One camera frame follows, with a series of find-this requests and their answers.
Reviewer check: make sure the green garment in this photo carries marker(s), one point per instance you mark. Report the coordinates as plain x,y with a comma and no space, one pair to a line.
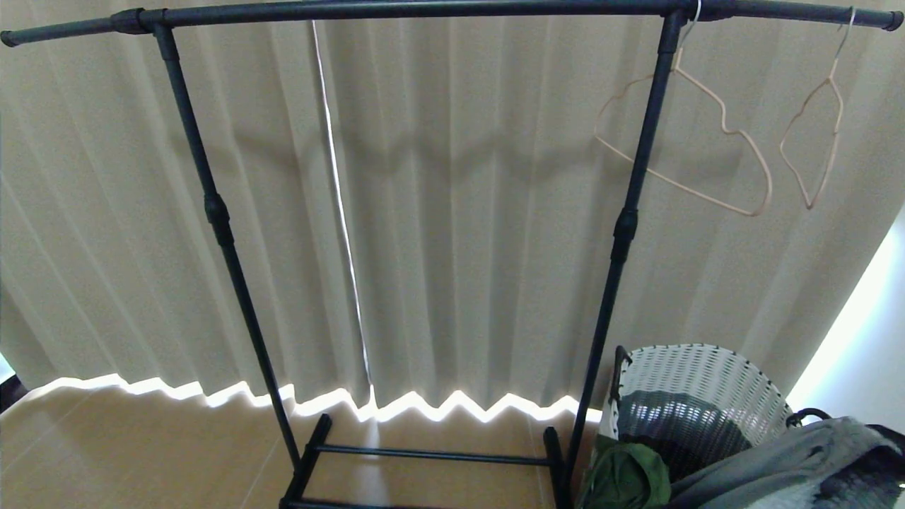
622,481

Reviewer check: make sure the black clothes rack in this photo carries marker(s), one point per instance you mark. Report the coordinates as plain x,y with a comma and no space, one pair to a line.
424,8

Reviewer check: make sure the pale grey shorts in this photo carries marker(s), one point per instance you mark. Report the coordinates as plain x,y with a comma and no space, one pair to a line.
763,459

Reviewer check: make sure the white laundry basket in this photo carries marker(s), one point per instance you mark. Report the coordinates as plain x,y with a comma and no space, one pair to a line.
693,375

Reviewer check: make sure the pink clothes hanger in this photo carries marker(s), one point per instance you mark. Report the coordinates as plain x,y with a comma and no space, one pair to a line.
806,108
707,192

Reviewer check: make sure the beige curtain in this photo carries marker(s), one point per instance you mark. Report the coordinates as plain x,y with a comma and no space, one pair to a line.
459,212

